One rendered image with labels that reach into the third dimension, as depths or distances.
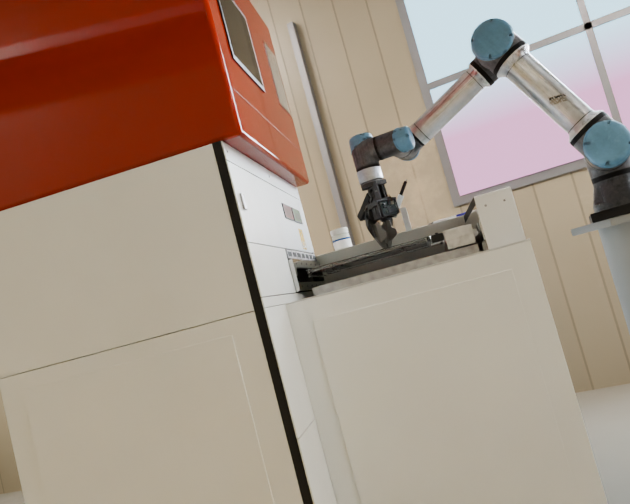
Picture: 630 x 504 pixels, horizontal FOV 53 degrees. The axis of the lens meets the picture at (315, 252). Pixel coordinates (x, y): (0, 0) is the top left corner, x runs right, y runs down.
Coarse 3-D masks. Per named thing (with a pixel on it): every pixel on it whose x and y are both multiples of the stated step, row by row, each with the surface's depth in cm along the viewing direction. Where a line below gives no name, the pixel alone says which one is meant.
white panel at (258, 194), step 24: (216, 144) 146; (240, 168) 156; (264, 168) 182; (240, 192) 150; (264, 192) 174; (288, 192) 208; (240, 216) 145; (264, 216) 166; (240, 240) 144; (264, 240) 159; (288, 240) 187; (264, 264) 153; (288, 264) 179; (264, 288) 147; (288, 288) 171
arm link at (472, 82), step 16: (480, 64) 189; (464, 80) 192; (480, 80) 190; (496, 80) 192; (448, 96) 194; (464, 96) 192; (432, 112) 196; (448, 112) 194; (416, 128) 198; (432, 128) 197; (416, 144) 199
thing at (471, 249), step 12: (444, 252) 182; (456, 252) 181; (468, 252) 181; (408, 264) 184; (420, 264) 183; (360, 276) 186; (372, 276) 185; (384, 276) 185; (312, 288) 189; (324, 288) 188; (336, 288) 187
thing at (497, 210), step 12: (492, 192) 160; (504, 192) 159; (480, 204) 160; (492, 204) 159; (504, 204) 159; (480, 216) 160; (492, 216) 159; (504, 216) 159; (516, 216) 158; (492, 228) 159; (504, 228) 159; (516, 228) 158; (492, 240) 159; (504, 240) 159; (516, 240) 158
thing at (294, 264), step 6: (294, 264) 181; (300, 264) 189; (306, 264) 198; (312, 264) 208; (318, 264) 219; (294, 270) 179; (294, 276) 179; (294, 282) 179; (300, 282) 182; (306, 282) 190; (312, 282) 199; (318, 282) 209; (324, 282) 221; (300, 288) 180; (306, 288) 188
